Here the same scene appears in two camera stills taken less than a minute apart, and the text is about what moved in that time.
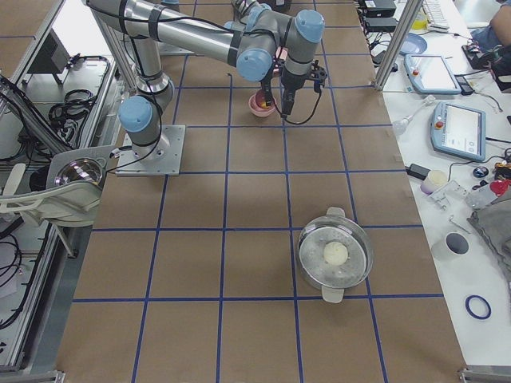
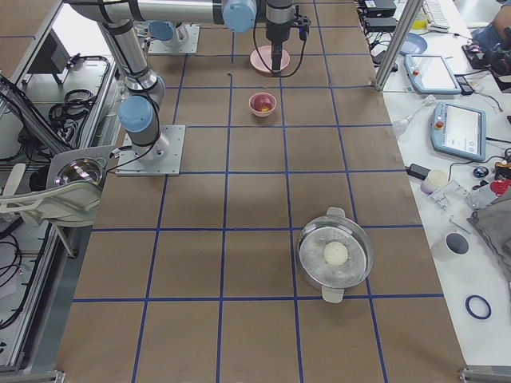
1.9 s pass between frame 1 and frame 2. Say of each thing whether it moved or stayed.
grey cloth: stayed
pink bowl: stayed
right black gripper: moved
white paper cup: stayed
